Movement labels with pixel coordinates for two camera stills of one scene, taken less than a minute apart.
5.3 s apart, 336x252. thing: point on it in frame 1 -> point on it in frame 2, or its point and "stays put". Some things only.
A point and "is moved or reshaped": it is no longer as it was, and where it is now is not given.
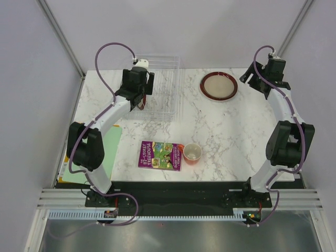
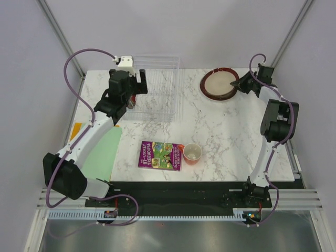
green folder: [111, 139] stays put
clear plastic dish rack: [162, 105] stays put
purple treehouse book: [160, 155] stays put
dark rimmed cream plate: [218, 86] is moved or reshaped
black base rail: [178, 196] stays put
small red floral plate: [142, 104] is moved or reshaped
